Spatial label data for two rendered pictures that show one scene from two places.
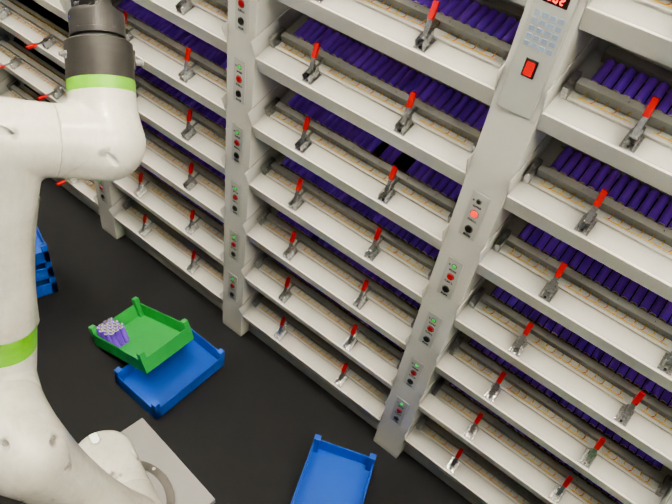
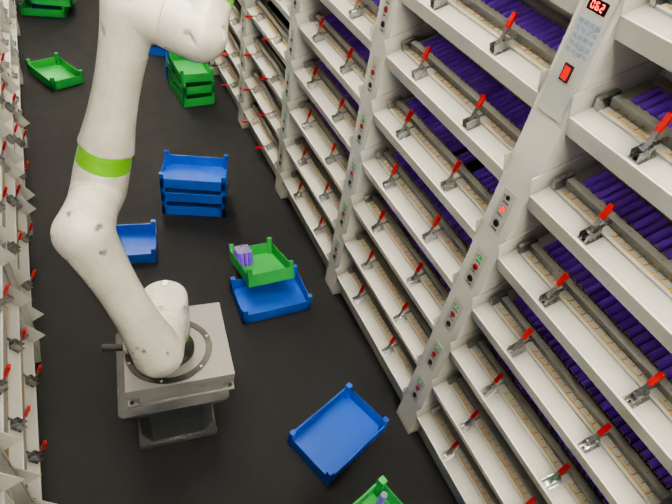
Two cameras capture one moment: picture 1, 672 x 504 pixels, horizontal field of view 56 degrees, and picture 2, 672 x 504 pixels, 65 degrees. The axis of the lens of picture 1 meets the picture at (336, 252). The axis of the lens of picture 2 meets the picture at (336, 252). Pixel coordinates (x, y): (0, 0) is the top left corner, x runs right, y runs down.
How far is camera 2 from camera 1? 44 cm
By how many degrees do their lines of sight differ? 20
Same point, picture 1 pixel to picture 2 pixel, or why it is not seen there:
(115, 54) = not seen: outside the picture
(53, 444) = (97, 229)
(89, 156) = (176, 31)
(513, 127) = (545, 129)
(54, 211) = (249, 167)
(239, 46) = (378, 45)
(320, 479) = (338, 419)
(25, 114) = not seen: outside the picture
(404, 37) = (485, 43)
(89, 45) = not seen: outside the picture
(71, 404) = (194, 290)
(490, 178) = (520, 176)
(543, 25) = (583, 31)
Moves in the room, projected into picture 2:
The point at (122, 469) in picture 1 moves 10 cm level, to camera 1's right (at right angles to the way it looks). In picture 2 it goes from (168, 307) to (195, 327)
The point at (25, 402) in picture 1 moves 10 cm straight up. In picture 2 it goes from (97, 200) to (89, 161)
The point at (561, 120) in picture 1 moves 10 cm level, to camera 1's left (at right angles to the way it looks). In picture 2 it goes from (584, 126) to (535, 105)
